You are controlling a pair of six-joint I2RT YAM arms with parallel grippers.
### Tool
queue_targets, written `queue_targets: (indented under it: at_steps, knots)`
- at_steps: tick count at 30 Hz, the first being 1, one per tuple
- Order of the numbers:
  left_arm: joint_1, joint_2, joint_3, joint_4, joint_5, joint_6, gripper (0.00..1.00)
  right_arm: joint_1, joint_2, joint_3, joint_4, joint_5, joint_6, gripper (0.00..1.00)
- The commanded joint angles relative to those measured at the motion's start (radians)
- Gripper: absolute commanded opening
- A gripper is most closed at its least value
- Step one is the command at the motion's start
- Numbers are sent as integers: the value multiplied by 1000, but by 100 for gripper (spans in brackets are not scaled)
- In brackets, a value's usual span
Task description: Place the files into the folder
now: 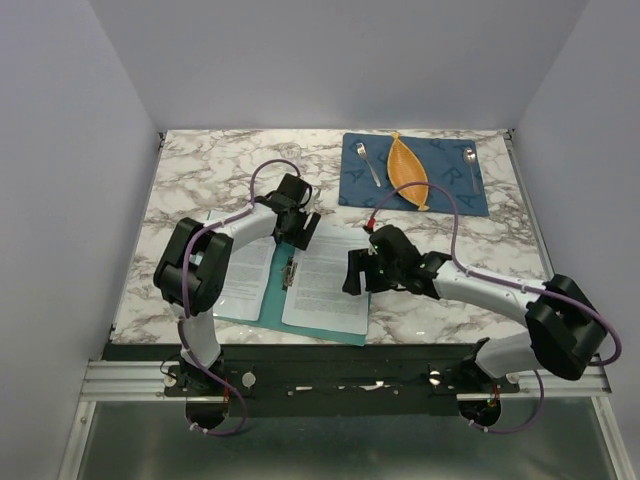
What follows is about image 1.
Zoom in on silver folder clip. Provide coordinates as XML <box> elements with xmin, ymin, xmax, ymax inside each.
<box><xmin>281</xmin><ymin>256</ymin><xmax>298</xmax><ymax>290</ymax></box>

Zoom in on teal green folder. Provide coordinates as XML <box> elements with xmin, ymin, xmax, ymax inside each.
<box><xmin>214</xmin><ymin>243</ymin><xmax>367</xmax><ymax>346</ymax></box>

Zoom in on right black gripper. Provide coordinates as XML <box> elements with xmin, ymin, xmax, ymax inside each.
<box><xmin>341</xmin><ymin>247</ymin><xmax>403</xmax><ymax>295</ymax></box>

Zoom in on orange leaf-shaped dish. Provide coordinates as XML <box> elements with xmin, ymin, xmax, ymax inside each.
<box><xmin>387</xmin><ymin>132</ymin><xmax>429</xmax><ymax>211</ymax></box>

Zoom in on silver fork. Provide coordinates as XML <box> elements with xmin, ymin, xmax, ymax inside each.
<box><xmin>356</xmin><ymin>142</ymin><xmax>381</xmax><ymax>188</ymax></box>

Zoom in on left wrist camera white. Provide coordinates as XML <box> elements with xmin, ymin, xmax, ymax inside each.
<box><xmin>303</xmin><ymin>186</ymin><xmax>322</xmax><ymax>213</ymax></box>

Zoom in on clear drinking glass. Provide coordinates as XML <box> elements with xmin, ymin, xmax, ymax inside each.
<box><xmin>278</xmin><ymin>142</ymin><xmax>302</xmax><ymax>165</ymax></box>

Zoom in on blue placemat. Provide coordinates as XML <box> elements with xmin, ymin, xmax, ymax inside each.
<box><xmin>338</xmin><ymin>133</ymin><xmax>489</xmax><ymax>217</ymax></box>

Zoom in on white printed paper files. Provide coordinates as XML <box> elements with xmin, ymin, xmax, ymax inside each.
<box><xmin>282</xmin><ymin>225</ymin><xmax>369</xmax><ymax>335</ymax></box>

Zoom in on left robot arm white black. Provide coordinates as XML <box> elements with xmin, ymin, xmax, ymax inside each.
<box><xmin>153</xmin><ymin>174</ymin><xmax>321</xmax><ymax>395</ymax></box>

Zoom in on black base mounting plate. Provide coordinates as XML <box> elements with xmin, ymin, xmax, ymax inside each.
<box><xmin>103</xmin><ymin>344</ymin><xmax>521</xmax><ymax>427</ymax></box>

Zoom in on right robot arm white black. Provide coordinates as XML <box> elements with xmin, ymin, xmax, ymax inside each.
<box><xmin>342</xmin><ymin>225</ymin><xmax>605</xmax><ymax>392</ymax></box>

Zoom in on silver spoon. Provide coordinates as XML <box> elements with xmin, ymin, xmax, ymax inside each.
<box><xmin>464</xmin><ymin>147</ymin><xmax>481</xmax><ymax>195</ymax></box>

